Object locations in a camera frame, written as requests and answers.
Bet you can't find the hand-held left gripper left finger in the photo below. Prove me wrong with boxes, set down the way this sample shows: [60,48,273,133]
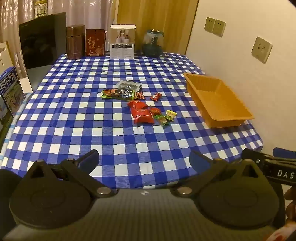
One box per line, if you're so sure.
[21,149,118,198]

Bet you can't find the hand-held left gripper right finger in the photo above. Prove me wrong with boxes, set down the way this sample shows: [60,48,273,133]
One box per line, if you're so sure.
[170,151,269,198]

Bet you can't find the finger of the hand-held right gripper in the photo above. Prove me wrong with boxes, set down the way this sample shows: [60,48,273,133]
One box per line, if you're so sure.
[273,148,296,160]
[242,148,265,165]

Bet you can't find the yellow green candy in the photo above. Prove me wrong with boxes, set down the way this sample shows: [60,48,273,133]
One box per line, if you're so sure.
[164,110,177,121]

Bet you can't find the orange plastic tray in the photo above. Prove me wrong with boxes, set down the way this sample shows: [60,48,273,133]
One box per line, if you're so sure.
[183,72,255,128]

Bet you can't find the large red snack packet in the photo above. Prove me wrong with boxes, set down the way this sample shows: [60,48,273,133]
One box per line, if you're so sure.
[130,108,154,125]

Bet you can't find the dark green long snack packet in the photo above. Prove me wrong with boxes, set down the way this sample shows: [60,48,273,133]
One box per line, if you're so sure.
[101,89,135,100]

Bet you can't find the black clear seaweed packet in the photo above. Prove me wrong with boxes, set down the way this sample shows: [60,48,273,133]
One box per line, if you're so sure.
[116,80,142,92]

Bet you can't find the person's right hand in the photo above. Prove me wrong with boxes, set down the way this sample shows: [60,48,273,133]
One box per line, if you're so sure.
[284,187,296,224]

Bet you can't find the blue white checked tablecloth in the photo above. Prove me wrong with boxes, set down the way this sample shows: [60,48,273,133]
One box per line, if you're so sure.
[0,52,264,189]

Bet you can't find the red white patterned clothing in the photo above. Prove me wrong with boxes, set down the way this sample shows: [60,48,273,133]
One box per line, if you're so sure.
[266,222,296,241]

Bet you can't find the blue printed carton box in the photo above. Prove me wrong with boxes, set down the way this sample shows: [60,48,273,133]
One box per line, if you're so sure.
[0,95,15,144]
[0,67,26,118]

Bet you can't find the beige data socket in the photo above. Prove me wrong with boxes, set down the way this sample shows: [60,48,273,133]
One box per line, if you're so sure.
[251,36,273,64]

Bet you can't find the red tin box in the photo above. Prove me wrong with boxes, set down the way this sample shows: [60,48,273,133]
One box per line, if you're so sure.
[85,29,107,57]

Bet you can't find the brown metal canister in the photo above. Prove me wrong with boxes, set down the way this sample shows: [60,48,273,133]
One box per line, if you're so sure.
[66,24,86,60]

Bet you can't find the white carton box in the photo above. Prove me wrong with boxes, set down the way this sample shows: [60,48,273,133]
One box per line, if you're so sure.
[110,24,137,60]

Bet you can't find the dark green glass jar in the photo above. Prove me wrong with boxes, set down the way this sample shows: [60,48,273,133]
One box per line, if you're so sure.
[142,29,164,58]

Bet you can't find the black chair back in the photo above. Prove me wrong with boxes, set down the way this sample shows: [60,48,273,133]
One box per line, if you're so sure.
[18,12,67,70]

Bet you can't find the beige power socket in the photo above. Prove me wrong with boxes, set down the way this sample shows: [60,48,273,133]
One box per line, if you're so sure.
[204,17,216,32]
[212,19,227,37]

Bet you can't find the white sheer curtain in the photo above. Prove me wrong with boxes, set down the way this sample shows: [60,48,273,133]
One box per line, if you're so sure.
[0,0,119,78]

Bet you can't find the patterned tin canister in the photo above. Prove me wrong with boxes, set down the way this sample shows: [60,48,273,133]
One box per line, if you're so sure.
[34,0,48,19]

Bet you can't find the wooden wall panel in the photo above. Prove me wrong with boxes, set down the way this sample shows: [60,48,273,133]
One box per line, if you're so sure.
[116,0,200,56]

